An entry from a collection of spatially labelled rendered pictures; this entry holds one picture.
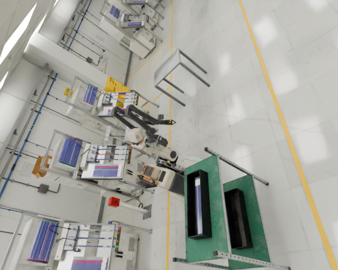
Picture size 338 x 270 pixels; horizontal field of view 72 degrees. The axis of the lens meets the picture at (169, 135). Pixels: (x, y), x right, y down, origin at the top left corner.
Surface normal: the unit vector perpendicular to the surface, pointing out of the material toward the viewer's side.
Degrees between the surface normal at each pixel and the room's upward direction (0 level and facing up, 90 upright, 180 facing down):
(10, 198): 90
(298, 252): 0
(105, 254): 47
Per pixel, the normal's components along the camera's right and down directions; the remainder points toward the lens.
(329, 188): -0.74, -0.41
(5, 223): 0.67, -0.43
